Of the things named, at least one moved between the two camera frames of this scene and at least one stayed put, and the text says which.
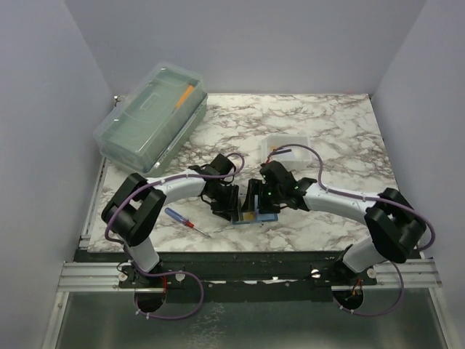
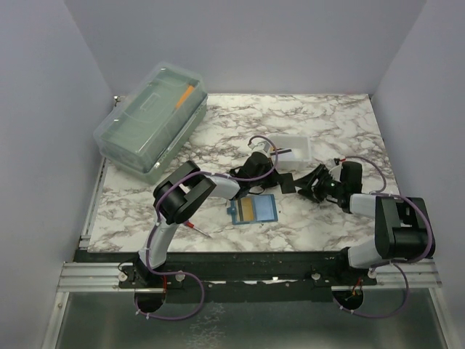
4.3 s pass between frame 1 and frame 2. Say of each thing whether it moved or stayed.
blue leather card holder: stayed
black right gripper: moved
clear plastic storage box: stayed
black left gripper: moved
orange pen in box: stayed
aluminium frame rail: stayed
